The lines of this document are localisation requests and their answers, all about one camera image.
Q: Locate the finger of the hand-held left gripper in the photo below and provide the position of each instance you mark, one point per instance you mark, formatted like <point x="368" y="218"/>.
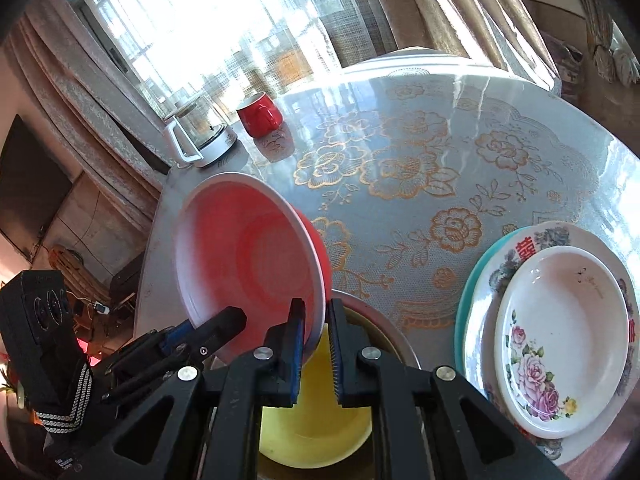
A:
<point x="222" y="327"/>
<point x="172" y="336"/>

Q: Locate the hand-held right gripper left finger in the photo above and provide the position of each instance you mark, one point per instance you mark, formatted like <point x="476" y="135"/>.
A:
<point x="296" y="345"/>

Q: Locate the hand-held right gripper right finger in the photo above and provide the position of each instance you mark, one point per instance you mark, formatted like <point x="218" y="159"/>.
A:
<point x="340" y="355"/>

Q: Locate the stainless steel bowl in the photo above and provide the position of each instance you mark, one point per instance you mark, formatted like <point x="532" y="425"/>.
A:
<point x="392" y="342"/>

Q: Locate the red plastic bowl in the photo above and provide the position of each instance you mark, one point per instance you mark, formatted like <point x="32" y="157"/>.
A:
<point x="240" y="260"/>

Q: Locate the yellow plastic bowl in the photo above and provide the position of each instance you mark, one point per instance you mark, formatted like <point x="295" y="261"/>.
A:
<point x="320" y="422"/>

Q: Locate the teal plate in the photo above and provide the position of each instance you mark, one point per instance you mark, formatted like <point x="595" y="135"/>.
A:
<point x="462" y="320"/>

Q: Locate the large white floral plate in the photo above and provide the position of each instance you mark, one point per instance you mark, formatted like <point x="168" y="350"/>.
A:
<point x="487" y="287"/>

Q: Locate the small white rose plate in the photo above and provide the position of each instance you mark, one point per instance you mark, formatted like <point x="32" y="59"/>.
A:
<point x="560" y="310"/>

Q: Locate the person's left forearm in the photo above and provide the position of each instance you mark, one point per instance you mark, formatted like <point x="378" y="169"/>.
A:
<point x="67" y="400"/>

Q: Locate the black television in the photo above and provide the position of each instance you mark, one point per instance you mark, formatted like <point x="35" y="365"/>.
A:
<point x="30" y="190"/>

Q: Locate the white glass electric kettle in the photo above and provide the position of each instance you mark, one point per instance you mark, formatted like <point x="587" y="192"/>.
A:
<point x="200" y="132"/>

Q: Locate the lace patterned tablecloth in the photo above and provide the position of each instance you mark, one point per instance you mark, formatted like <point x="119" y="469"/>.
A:
<point x="425" y="160"/>

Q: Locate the red mug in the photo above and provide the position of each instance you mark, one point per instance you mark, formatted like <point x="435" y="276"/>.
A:
<point x="257" y="115"/>

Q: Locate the beige curtain beside television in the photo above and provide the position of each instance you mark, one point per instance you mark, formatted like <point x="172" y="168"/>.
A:
<point x="90" y="110"/>

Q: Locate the large barred window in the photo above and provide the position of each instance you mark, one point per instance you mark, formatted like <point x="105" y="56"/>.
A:
<point x="165" y="20"/>

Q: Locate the beige curtain with sunlit folds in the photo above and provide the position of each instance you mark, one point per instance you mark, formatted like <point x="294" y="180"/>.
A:
<point x="440" y="5"/>

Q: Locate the tied beige curtain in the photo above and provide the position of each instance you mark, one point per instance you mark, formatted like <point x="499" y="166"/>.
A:
<point x="610" y="35"/>

